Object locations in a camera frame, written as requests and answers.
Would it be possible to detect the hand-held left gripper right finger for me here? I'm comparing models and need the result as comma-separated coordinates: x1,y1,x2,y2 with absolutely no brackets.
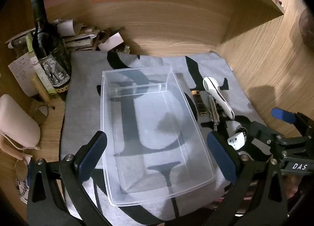
207,131,288,226

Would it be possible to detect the white charger plug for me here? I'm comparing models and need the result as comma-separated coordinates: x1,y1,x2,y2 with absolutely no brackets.
227,128,247,150

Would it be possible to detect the dark wine bottle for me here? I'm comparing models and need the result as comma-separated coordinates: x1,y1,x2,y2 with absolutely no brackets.
31,0,72,101

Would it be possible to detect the wooden shelf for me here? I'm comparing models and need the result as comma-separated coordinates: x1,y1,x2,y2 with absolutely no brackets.
196,0,286,45

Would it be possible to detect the black gold battery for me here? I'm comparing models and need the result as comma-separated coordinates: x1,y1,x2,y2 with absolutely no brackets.
191,90,209,117

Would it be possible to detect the white handheld tool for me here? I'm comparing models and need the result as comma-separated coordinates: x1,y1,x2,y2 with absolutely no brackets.
203,76,235,120

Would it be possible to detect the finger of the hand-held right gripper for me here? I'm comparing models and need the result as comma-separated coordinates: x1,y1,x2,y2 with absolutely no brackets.
231,116,285,161
271,107,312,141

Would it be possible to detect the brown round object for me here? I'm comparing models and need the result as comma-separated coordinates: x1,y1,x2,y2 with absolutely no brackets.
299,8,314,47

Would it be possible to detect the pile of papers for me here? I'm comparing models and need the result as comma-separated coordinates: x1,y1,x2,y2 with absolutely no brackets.
55,19,130,52

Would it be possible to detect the pink drawstring pouch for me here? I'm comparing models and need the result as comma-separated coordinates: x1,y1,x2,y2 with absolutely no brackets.
0,94,41,160

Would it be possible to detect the tan rolled stick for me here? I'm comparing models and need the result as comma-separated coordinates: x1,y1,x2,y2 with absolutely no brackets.
31,74,56,109

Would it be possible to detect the grey mat with black pattern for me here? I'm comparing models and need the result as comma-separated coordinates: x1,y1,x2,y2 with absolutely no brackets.
60,51,267,226

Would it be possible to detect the clear plastic box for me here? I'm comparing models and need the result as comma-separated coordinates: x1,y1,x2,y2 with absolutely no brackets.
100,66,216,207

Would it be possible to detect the bead bracelet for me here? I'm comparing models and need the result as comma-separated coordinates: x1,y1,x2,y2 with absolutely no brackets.
15,160,28,204

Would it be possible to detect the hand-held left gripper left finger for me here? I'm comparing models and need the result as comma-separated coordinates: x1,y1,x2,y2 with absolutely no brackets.
26,130,116,226

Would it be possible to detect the white handwritten paper note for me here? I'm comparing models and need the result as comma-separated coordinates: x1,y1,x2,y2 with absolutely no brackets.
8,53,40,97

